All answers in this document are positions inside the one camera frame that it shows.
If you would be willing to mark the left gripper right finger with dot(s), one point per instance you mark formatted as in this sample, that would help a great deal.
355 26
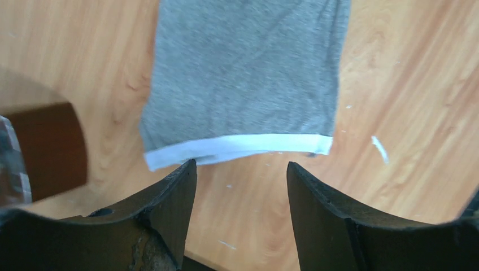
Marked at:
334 231

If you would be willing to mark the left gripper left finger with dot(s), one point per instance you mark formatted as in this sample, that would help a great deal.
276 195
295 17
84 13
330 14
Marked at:
145 231

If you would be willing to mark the grey underwear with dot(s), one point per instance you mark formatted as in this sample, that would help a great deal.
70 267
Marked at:
237 78

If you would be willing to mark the brown wooden metronome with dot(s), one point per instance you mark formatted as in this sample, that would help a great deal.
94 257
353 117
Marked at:
43 152

